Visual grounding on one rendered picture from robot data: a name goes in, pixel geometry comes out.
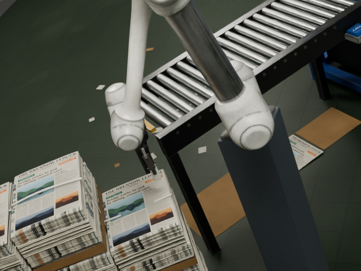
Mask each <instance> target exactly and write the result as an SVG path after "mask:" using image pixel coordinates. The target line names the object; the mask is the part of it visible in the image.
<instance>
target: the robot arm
mask: <svg viewBox="0 0 361 271"><path fill-rule="evenodd" d="M152 11H154V12H155V13H156V14H158V15H160V16H162V17H165V19H166V20H167V22H168V24H169V25H170V27H171V28H172V30H173V31H174V33H175V34H176V36H177V38H178V39H179V41H180V42H181V43H182V45H183V46H184V48H185V50H186V51H187V53H188V54H189V56H190V57H191V59H192V60H193V62H194V64H195V65H196V66H197V68H198V69H199V71H200V72H201V74H202V76H203V77H204V79H205V80H206V82H207V83H208V85H209V86H210V88H211V89H212V91H213V92H214V94H215V96H216V100H215V109H216V112H217V114H218V115H219V117H220V119H221V121H222V122H223V124H224V126H225V128H224V130H223V132H222V133H221V134H220V138H221V140H227V139H232V141H233V142H234V143H236V144H237V145H238V146H240V147H241V148H244V149H246V150H250V151H252V150H255V149H260V148H262V147H264V146H265V145H266V144H267V143H268V142H269V141H270V140H271V138H272V136H273V132H274V127H275V123H274V120H273V116H272V114H273V113H274V112H275V110H276V109H275V106H273V105H269V106H268V105H267V103H266V101H265V100H264V98H263V96H262V94H261V91H260V88H259V86H258V83H257V81H256V78H255V76H254V73H253V71H252V70H251V69H250V68H249V67H248V66H247V65H246V64H245V63H243V62H242V61H238V60H230V61H229V59H228V58H227V56H226V54H225V53H224V51H223V49H222V48H221V46H220V45H219V43H218V41H217V40H216V38H215V36H214V35H213V33H212V31H211V30H210V28H209V27H208V25H207V24H206V22H205V20H204V18H203V17H202V15H201V14H200V12H199V10H198V9H197V7H196V5H195V4H194V2H193V0H132V12H131V25H130V32H129V46H128V63H127V80H126V84H124V83H115V84H112V85H111V86H109V87H108V88H107V89H106V90H105V99H106V104H107V107H108V108H107V109H108V111H109V114H110V117H111V136H112V140H113V142H114V143H115V145H116V146H117V147H118V148H119V149H121V150H124V151H133V150H135V149H138V151H139V152H140V154H141V156H142V158H143V159H144V161H145V163H146V165H147V167H148V168H147V170H149V171H150V173H151V175H152V177H153V179H154V181H157V180H160V179H161V175H160V173H159V171H158V169H157V167H156V164H155V163H156V161H153V158H152V156H151V154H150V151H149V148H148V145H147V140H148V137H149V136H148V133H147V131H146V125H145V112H144V111H143V110H142V109H141V93H142V83H143V72H144V67H145V57H146V47H147V36H148V28H149V22H150V18H151V14H152Z"/></svg>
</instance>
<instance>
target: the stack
mask: <svg viewBox="0 0 361 271"><path fill-rule="evenodd" d="M159 173H160V175H161V179H160V180H157V181H154V179H153V177H152V175H151V173H150V174H147V175H145V176H142V177H140V178H137V179H135V180H132V181H129V182H127V183H125V184H122V185H120V186H118V187H115V188H113V189H111V190H109V191H106V192H104V193H102V198H103V215H104V225H105V234H106V244H107V251H106V252H103V253H100V254H97V255H94V256H92V257H90V258H87V259H84V260H82V261H79V262H76V263H74V264H71V265H68V266H66V267H63V268H60V269H58V270H55V271H159V270H162V269H165V268H167V267H170V266H173V265H175V264H177V263H180V262H182V261H185V260H188V259H190V258H193V257H195V255H196V258H197V259H196V260H197V261H198V264H196V265H194V266H191V267H189V268H186V269H183V270H181V271H208V269H207V267H206V264H205V260H204V257H203V255H202V253H201V251H200V250H199V248H198V247H197V246H196V243H195V241H194V238H193V235H192V233H191V231H190V228H189V225H188V224H187V222H186V220H185V217H184V214H183V212H182V213H181V211H182V210H180V208H179V205H178V202H177V200H176V196H175V194H174V192H173V189H172V188H171V186H170V183H169V181H168V178H167V175H166V174H165V172H164V170H163V169H161V170H159ZM182 214H183V217H182ZM183 218H184V221H185V223H184V221H183ZM186 228H187V230H186ZM187 231H188V233H189V235H188V233H187ZM189 236H190V237H189ZM190 240H191V241H190ZM191 243H192V244H191ZM193 249H194V251H193ZM194 252H195V255H194ZM199 254H200V255H199ZM204 268H205V269H204Z"/></svg>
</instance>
